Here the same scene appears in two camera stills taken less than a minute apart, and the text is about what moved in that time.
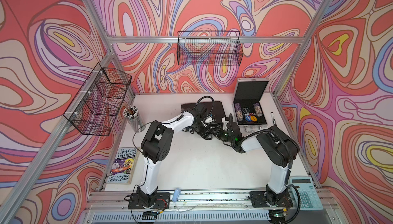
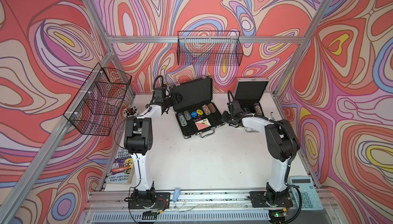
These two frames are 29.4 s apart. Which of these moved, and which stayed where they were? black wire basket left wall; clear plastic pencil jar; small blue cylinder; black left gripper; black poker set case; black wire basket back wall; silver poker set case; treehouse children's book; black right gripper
Moved: black left gripper; black right gripper; black poker set case
Stayed: black wire basket left wall; silver poker set case; treehouse children's book; black wire basket back wall; clear plastic pencil jar; small blue cylinder
